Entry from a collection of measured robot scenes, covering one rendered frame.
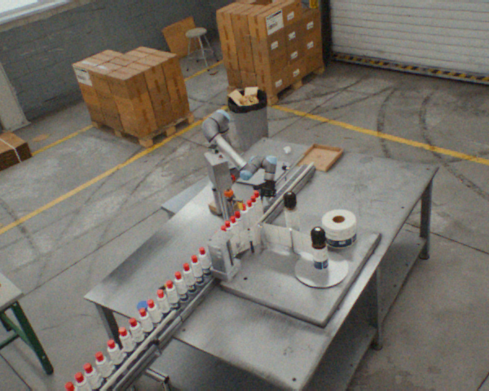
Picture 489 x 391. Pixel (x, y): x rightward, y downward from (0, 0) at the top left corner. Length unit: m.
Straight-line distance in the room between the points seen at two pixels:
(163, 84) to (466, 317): 4.32
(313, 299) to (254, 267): 0.44
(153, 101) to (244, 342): 4.29
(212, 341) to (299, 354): 0.47
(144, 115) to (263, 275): 3.85
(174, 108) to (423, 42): 3.22
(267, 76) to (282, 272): 4.22
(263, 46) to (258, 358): 4.75
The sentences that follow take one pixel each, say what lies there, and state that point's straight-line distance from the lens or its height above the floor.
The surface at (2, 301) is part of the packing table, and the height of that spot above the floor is 0.78.
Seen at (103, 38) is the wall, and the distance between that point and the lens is 8.88.
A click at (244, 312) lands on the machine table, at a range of 3.08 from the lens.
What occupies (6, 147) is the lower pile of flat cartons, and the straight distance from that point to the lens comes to 7.37.
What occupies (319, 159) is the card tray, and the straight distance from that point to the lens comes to 4.26.
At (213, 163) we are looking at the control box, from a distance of 3.14.
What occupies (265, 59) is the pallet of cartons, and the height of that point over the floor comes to 0.63.
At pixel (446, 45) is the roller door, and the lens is 7.31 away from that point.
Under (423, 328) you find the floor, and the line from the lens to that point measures 4.07.
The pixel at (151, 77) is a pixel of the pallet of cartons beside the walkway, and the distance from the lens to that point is 6.64.
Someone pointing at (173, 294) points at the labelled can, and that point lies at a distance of 3.02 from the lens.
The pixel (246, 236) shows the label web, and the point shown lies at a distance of 3.27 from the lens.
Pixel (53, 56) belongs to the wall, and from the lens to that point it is 8.53.
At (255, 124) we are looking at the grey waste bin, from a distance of 5.95.
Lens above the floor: 3.04
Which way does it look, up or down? 34 degrees down
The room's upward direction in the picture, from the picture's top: 10 degrees counter-clockwise
